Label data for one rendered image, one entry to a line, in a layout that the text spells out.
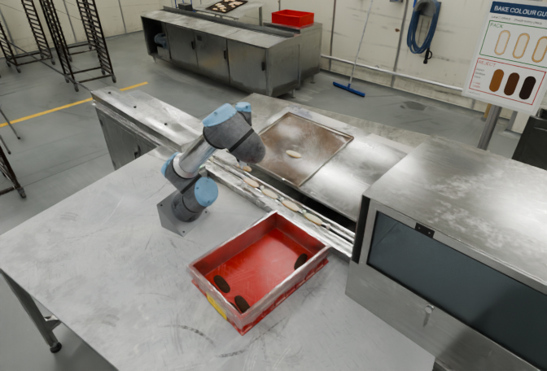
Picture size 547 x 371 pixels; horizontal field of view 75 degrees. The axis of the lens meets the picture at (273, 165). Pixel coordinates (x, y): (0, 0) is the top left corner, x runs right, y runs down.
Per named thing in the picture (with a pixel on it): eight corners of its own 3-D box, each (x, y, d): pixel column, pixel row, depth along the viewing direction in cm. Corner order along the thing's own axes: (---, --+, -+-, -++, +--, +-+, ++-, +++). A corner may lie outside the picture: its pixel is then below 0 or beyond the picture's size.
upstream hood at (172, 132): (92, 100, 286) (89, 90, 281) (114, 93, 296) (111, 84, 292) (182, 156, 213) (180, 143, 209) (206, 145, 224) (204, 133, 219)
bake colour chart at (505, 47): (461, 95, 178) (490, -4, 153) (461, 94, 178) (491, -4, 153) (534, 115, 157) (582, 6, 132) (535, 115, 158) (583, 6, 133)
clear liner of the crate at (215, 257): (187, 281, 139) (183, 264, 134) (276, 222, 167) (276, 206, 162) (242, 341, 119) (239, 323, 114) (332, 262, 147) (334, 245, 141)
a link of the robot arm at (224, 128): (177, 198, 155) (242, 142, 117) (153, 173, 153) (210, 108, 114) (194, 181, 164) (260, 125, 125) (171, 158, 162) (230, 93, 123)
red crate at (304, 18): (270, 22, 510) (270, 12, 502) (286, 18, 532) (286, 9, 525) (299, 27, 482) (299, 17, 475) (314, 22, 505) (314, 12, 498)
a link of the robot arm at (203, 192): (196, 217, 157) (211, 207, 148) (175, 196, 155) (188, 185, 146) (212, 201, 166) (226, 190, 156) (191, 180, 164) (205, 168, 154)
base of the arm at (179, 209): (189, 229, 164) (199, 222, 157) (164, 207, 161) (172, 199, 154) (206, 206, 174) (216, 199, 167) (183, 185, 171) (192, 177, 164)
